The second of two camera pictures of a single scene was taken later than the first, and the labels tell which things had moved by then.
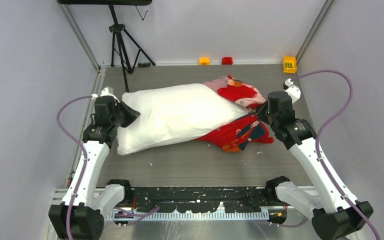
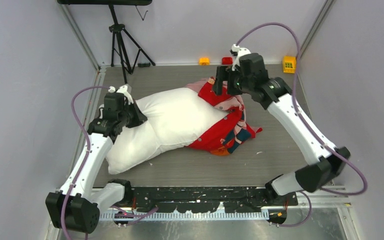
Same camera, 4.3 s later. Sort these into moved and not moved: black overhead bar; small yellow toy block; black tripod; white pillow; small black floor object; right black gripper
Moved: white pillow; right black gripper
Not moved: small black floor object; black tripod; black overhead bar; small yellow toy block
